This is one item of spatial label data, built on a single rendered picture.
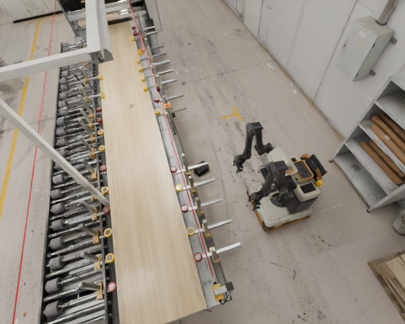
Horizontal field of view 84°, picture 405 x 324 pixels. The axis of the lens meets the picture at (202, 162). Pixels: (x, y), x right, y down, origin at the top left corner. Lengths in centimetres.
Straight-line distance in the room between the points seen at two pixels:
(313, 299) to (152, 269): 190
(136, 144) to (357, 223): 307
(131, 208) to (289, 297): 207
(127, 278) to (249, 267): 151
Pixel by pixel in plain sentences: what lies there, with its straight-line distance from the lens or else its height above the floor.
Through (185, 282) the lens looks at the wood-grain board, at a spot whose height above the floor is 90.
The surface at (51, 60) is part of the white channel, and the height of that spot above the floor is 246.
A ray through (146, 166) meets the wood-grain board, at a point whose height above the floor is 90.
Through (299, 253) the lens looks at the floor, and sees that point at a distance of 331.
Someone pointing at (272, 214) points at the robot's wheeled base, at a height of 28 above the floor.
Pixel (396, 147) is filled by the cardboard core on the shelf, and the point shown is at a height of 97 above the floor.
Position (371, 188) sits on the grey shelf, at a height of 14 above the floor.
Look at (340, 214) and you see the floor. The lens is 368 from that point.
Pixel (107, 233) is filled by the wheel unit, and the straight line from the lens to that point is 254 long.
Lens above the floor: 310
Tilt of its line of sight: 57 degrees down
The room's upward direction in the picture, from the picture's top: 8 degrees counter-clockwise
